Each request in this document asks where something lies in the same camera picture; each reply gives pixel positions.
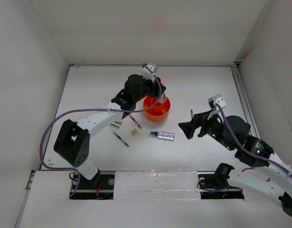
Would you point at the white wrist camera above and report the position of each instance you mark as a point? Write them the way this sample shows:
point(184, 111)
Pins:
point(148, 71)
point(216, 102)

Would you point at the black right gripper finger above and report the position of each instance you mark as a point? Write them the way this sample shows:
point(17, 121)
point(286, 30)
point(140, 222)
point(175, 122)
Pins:
point(198, 118)
point(189, 128)

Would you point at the yellow deli eraser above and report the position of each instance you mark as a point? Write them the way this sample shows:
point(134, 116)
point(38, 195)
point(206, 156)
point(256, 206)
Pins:
point(134, 132)

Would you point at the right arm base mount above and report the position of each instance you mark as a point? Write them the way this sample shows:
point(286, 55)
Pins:
point(213, 185)

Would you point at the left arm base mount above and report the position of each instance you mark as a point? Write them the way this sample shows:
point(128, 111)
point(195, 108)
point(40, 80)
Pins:
point(84, 190)

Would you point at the pink cap glue bottle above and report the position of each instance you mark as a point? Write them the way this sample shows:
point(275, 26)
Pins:
point(161, 101)

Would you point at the white pink stapler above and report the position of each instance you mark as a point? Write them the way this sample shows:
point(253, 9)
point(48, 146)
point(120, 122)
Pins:
point(116, 124)

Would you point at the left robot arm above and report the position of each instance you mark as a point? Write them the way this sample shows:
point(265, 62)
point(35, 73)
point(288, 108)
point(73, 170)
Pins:
point(73, 140)

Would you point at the aluminium rail right side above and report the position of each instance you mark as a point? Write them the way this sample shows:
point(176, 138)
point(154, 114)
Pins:
point(243, 99)

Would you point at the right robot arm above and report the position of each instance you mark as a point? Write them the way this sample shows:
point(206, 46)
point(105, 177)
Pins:
point(232, 132)

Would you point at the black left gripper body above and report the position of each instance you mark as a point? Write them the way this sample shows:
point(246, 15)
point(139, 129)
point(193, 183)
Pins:
point(148, 88)

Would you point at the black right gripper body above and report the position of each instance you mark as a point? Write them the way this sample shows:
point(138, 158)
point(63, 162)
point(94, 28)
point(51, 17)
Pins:
point(212, 127)

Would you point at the blue cap clear glue bottle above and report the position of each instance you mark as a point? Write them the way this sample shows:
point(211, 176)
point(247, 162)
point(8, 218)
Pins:
point(163, 136)

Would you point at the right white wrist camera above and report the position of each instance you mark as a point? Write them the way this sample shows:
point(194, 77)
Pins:
point(216, 102)

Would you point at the green pen refill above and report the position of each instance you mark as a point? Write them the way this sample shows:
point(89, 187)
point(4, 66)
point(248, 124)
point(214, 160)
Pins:
point(121, 139)

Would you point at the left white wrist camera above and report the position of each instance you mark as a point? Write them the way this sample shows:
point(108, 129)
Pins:
point(148, 71)

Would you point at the orange round divided organizer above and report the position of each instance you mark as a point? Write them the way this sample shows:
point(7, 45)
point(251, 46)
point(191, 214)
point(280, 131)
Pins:
point(159, 112)

